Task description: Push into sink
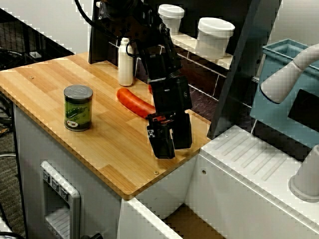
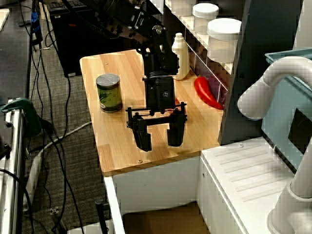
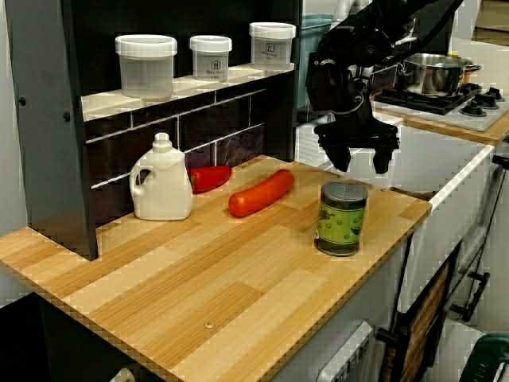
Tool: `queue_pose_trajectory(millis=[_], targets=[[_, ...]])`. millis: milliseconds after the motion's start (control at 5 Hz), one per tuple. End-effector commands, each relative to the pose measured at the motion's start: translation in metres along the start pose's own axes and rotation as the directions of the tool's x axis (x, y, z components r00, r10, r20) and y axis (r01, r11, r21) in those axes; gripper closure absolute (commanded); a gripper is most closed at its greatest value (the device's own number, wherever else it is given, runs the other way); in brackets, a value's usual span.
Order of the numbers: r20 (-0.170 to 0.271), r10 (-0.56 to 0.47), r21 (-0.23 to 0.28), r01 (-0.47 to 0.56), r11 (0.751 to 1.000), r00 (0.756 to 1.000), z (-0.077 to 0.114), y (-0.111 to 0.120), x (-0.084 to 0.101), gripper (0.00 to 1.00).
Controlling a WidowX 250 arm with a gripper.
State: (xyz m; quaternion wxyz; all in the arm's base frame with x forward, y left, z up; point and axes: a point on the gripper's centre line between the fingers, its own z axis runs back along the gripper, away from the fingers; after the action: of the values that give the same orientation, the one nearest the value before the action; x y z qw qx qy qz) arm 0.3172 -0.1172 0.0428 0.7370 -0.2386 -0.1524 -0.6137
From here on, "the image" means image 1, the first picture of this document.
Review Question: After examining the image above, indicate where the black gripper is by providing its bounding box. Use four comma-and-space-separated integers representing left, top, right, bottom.
146, 76, 193, 160

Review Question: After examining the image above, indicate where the green labelled tin can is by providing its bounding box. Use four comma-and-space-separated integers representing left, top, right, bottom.
63, 84, 94, 132

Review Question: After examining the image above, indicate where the white toy sink unit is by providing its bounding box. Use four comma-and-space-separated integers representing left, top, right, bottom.
117, 124, 319, 239

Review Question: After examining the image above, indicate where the orange toy sausage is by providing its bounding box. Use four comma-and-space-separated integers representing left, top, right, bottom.
116, 88, 157, 119

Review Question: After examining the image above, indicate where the black shelf with tiled backsplash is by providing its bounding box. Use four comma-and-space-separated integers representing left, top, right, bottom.
88, 0, 282, 140

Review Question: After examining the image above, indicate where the white plastic bottle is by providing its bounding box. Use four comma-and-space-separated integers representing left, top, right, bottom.
118, 37, 134, 87

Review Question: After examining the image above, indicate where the teal plastic container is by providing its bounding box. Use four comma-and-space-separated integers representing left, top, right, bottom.
250, 39, 319, 160

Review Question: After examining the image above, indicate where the large white lidded jar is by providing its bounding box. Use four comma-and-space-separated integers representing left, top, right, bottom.
195, 17, 236, 60

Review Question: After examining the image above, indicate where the small white lidded jar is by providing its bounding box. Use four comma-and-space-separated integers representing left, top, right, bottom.
158, 4, 185, 35

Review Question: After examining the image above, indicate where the white toy faucet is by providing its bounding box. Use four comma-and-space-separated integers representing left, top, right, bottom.
260, 43, 319, 204

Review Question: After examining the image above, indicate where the grey appliance control panel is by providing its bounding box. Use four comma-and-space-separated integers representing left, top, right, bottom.
39, 160, 82, 239

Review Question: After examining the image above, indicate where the black rectangular panel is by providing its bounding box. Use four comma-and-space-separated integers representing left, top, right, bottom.
288, 89, 319, 130

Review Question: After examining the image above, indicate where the white kitchen cabinet body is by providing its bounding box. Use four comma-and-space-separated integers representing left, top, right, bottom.
12, 99, 200, 239

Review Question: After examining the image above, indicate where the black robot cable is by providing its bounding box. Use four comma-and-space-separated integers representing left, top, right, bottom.
74, 0, 120, 39

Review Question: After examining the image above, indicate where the black wire mesh fence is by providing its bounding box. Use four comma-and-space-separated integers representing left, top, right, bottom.
0, 21, 50, 63

